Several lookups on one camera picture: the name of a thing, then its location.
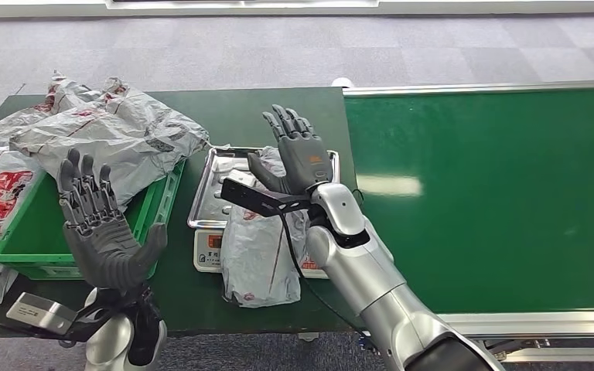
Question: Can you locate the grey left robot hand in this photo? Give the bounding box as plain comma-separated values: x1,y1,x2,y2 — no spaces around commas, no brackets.
56,148,169,292

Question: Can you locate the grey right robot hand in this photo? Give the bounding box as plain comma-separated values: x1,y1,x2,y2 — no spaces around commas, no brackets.
246,104,336,196

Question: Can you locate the small grey plastic mailer package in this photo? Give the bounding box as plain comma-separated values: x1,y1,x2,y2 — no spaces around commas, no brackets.
219,145,312,310

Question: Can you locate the green plastic basket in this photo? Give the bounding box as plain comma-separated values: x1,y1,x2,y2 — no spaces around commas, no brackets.
0,159,187,282

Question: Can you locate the large crumpled grey mailer package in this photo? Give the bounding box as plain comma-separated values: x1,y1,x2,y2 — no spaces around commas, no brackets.
9,77,211,212

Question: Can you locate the electronic scale with steel tray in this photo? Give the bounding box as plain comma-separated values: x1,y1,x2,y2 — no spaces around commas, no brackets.
187,145,340,281

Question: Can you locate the white mailer with red print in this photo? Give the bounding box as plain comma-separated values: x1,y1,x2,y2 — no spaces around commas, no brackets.
0,146,46,251

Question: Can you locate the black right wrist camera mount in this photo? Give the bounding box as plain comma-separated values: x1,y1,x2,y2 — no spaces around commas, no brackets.
219,177,314,220

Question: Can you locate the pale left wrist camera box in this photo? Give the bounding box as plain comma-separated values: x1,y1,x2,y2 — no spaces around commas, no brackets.
5,291,78,336

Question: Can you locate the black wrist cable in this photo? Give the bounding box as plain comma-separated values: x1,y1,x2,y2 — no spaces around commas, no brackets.
278,212,370,340

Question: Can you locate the green conveyor belt with frame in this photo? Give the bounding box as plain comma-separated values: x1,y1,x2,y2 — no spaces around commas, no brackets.
341,78,594,362

